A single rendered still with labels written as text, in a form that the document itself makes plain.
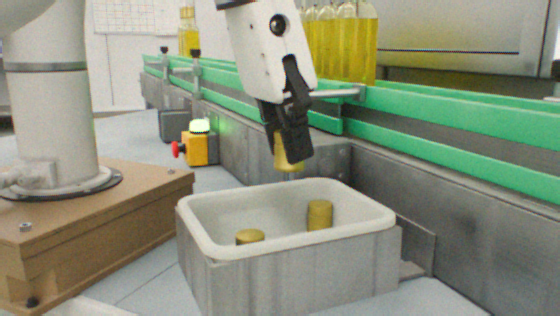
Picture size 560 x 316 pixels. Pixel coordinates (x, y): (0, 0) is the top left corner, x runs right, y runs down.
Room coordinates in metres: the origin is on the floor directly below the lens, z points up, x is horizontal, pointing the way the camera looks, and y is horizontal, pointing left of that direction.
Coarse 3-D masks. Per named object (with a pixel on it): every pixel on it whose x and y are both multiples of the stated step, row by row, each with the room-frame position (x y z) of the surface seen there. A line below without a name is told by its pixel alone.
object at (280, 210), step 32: (224, 192) 0.54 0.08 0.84; (256, 192) 0.56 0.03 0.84; (288, 192) 0.58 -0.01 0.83; (320, 192) 0.59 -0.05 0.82; (352, 192) 0.54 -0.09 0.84; (192, 224) 0.44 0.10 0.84; (224, 224) 0.53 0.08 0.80; (256, 224) 0.55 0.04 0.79; (288, 224) 0.57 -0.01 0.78; (352, 224) 0.43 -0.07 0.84; (384, 224) 0.44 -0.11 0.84; (224, 256) 0.37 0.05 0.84
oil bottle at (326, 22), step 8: (328, 8) 0.80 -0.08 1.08; (336, 8) 0.80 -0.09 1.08; (320, 16) 0.82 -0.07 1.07; (328, 16) 0.80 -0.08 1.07; (320, 24) 0.82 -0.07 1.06; (328, 24) 0.79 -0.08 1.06; (320, 32) 0.82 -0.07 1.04; (328, 32) 0.79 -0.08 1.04; (320, 40) 0.82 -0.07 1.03; (328, 40) 0.79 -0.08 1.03; (320, 48) 0.82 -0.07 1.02; (328, 48) 0.79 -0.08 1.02; (320, 56) 0.82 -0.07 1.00; (328, 56) 0.79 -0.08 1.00; (320, 64) 0.82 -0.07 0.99; (328, 64) 0.79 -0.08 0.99; (320, 72) 0.82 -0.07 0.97; (328, 72) 0.79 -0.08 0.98
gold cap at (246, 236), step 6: (246, 228) 0.49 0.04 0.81; (252, 228) 0.49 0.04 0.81; (240, 234) 0.47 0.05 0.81; (246, 234) 0.47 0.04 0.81; (252, 234) 0.47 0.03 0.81; (258, 234) 0.47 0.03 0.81; (264, 234) 0.47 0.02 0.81; (240, 240) 0.46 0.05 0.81; (246, 240) 0.46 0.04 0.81; (252, 240) 0.46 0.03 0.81; (258, 240) 0.46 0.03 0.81
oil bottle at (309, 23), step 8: (312, 8) 0.86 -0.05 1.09; (320, 8) 0.85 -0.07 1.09; (304, 16) 0.88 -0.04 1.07; (312, 16) 0.85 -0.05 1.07; (304, 24) 0.88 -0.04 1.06; (312, 24) 0.85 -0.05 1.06; (304, 32) 0.88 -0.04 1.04; (312, 32) 0.85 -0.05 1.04; (312, 40) 0.85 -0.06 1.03; (312, 48) 0.85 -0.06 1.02; (312, 56) 0.85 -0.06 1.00
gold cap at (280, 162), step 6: (276, 132) 0.48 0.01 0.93; (276, 138) 0.47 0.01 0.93; (276, 144) 0.48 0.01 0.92; (282, 144) 0.47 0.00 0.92; (276, 150) 0.47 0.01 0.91; (282, 150) 0.47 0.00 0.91; (276, 156) 0.48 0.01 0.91; (282, 156) 0.47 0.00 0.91; (276, 162) 0.48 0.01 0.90; (282, 162) 0.47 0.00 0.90; (300, 162) 0.47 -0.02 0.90; (276, 168) 0.47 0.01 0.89; (282, 168) 0.47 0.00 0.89; (288, 168) 0.47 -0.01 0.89; (294, 168) 0.47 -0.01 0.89; (300, 168) 0.47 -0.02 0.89
